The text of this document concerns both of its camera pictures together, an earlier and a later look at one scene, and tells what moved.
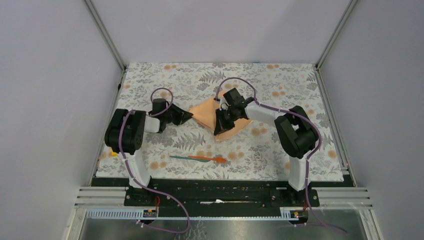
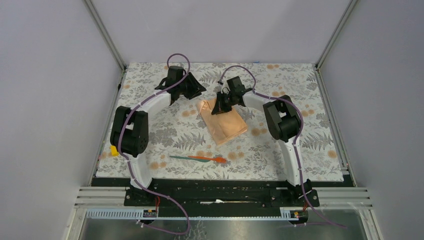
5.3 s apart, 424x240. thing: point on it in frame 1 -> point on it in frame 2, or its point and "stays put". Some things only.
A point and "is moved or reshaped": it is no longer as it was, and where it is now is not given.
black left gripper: x=181 y=115 -> x=195 y=88
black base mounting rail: x=220 y=193 stays put
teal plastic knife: x=192 y=159 stays put
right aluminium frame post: x=344 y=19 stays put
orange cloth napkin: x=204 y=113 is moved or reshaped
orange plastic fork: x=218 y=159 stays put
